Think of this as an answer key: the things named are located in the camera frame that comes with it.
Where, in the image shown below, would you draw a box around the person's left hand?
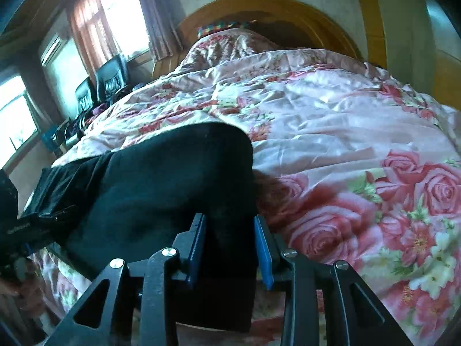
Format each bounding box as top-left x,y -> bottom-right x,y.
0,279 -> 37,312

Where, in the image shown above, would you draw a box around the reddish curtain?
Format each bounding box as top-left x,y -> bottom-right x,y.
70,0 -> 120,77

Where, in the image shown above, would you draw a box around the white air conditioner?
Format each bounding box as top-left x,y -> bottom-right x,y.
39,36 -> 70,66

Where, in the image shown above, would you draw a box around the blue plastic crate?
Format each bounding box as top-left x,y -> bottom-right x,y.
42,130 -> 63,153

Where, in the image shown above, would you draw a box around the curtained window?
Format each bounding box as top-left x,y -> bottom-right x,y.
97,0 -> 150,58

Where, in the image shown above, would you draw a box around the wooden headboard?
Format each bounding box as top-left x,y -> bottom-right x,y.
151,0 -> 365,80

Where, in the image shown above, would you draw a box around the side window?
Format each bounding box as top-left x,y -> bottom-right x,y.
0,76 -> 39,152

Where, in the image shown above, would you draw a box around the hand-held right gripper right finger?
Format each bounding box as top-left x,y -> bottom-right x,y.
253,215 -> 415,346

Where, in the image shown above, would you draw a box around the black armchair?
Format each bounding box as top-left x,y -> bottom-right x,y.
95,56 -> 131,96
75,77 -> 99,113

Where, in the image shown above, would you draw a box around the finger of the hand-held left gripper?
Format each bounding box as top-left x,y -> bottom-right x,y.
18,204 -> 78,225

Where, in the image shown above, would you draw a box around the colourful checked pillow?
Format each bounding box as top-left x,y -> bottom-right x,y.
197,22 -> 258,39

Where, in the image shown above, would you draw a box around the pink floral quilt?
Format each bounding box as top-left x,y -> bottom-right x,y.
22,31 -> 461,346

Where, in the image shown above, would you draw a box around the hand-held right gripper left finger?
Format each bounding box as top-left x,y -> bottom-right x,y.
45,213 -> 207,346

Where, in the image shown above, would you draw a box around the dark patterned curtain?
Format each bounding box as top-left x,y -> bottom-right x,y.
133,0 -> 185,60

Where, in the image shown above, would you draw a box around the black embroidered pants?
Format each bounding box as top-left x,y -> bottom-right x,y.
22,123 -> 258,333

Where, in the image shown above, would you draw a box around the wooden wardrobe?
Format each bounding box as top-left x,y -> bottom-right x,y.
425,0 -> 461,110

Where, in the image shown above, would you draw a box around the wooden door frame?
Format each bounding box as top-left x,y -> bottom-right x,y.
351,0 -> 387,70

